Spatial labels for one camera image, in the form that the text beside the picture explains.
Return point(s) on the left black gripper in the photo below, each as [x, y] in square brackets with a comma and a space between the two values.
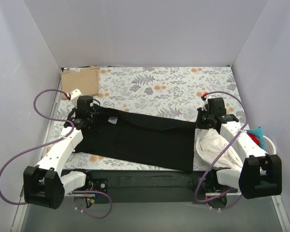
[92, 114]

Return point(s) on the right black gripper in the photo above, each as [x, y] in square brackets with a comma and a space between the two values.
[200, 118]

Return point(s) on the black t shirt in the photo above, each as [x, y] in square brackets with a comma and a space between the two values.
[144, 139]

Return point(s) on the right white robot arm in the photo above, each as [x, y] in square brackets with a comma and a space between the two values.
[261, 173]

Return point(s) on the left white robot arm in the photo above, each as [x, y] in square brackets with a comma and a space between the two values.
[44, 184]

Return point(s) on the white t shirt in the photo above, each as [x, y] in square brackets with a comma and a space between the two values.
[209, 144]

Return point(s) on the folded beige t shirt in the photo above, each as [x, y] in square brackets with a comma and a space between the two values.
[86, 80]

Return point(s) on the teal garment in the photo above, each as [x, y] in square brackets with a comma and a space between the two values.
[258, 134]

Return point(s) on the floral table mat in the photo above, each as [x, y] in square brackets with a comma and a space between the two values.
[170, 92]

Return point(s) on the red garment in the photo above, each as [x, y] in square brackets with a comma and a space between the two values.
[254, 138]

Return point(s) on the white laundry basket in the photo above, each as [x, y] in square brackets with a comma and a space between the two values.
[268, 146]

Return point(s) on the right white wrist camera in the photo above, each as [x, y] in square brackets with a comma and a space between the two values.
[205, 102]

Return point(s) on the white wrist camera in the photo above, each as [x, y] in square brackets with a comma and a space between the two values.
[205, 102]
[73, 95]

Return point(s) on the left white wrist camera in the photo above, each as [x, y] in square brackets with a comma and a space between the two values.
[73, 95]

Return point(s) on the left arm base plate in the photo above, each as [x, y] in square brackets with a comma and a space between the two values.
[99, 184]

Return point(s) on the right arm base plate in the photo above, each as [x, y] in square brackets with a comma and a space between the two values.
[208, 186]

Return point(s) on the aluminium frame rail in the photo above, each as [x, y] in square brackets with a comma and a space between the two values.
[150, 201]

